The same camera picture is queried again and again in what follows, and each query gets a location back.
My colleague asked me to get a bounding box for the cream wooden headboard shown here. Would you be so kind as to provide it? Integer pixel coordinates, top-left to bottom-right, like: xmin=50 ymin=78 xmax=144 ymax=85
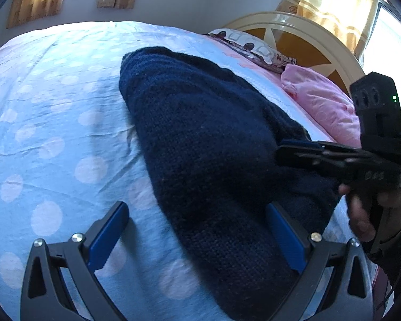
xmin=222 ymin=12 xmax=366 ymax=89

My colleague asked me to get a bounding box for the bright window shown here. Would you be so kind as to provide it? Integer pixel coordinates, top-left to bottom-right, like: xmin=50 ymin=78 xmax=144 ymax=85
xmin=361 ymin=0 xmax=401 ymax=114

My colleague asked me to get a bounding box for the person's right hand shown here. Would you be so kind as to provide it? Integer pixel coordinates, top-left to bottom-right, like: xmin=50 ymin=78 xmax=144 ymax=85
xmin=338 ymin=182 xmax=401 ymax=244

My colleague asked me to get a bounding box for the pink pillow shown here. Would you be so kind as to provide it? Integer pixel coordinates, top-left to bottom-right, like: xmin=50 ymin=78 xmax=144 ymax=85
xmin=281 ymin=64 xmax=363 ymax=148

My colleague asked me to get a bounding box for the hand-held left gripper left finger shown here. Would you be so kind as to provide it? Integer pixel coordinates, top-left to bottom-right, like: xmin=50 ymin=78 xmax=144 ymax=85
xmin=19 ymin=201 xmax=131 ymax=321

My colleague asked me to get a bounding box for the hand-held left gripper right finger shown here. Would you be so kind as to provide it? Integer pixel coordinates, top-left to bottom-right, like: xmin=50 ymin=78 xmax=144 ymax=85
xmin=265 ymin=201 xmax=375 ymax=321

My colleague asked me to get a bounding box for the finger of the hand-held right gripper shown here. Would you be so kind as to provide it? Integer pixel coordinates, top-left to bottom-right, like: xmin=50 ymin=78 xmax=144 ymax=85
xmin=275 ymin=145 xmax=350 ymax=178
xmin=280 ymin=139 xmax=365 ymax=157

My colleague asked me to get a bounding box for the polka dot bed sheet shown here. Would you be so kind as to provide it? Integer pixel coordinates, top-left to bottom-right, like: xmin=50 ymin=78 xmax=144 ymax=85
xmin=0 ymin=21 xmax=381 ymax=321

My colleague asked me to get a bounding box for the brown patterned pillow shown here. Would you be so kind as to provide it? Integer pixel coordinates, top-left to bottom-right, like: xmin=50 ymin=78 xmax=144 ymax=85
xmin=207 ymin=28 xmax=298 ymax=74

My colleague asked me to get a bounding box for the navy striped knit sweater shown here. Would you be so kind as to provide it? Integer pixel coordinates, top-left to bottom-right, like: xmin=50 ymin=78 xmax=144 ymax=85
xmin=118 ymin=46 xmax=341 ymax=321

